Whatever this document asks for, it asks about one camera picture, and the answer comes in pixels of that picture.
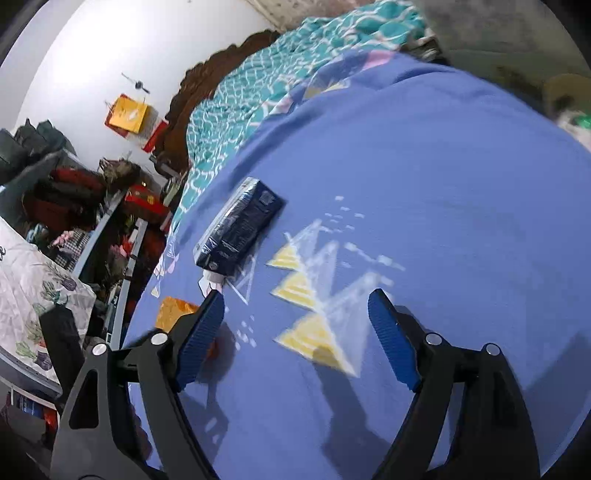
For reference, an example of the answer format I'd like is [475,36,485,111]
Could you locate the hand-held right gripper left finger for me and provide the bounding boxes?
[50,291,227,480]

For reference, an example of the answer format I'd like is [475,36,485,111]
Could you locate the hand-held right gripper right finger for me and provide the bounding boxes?
[367,288,542,480]

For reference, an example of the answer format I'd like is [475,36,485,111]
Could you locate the orange packet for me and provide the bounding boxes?
[156,296,219,360]

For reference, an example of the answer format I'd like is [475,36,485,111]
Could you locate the cactus printed cloth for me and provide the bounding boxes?
[0,217,96,366]

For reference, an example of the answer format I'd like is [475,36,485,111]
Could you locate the grey metal rack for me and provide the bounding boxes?
[0,150,154,398]

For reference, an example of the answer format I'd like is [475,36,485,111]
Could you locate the dark blue packet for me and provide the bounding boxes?
[193,176,288,296]

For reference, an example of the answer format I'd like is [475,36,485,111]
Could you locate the blue bed sheet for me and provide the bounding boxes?
[120,48,591,480]

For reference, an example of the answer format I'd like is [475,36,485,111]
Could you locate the red cloth bag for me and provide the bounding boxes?
[22,167,106,223]

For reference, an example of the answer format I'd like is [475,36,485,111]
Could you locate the red box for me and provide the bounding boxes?
[124,184,171,219]

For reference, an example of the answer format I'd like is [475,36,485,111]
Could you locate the dried flower basket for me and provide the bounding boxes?
[98,158,142,191]

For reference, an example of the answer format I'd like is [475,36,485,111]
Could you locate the dark green bags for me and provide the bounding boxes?
[0,118,77,186]

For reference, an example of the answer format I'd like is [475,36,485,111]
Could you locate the red paper bag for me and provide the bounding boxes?
[104,107,170,154]

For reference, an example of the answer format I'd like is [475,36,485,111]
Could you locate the yellow paper bag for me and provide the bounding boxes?
[105,93,149,135]

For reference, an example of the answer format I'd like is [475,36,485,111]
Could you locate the teal patterned blanket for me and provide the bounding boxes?
[171,0,429,223]

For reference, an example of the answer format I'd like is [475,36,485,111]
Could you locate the carved wooden headboard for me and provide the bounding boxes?
[154,30,283,172]

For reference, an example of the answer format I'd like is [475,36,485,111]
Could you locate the metal wall hanger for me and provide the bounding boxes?
[121,72,151,94]

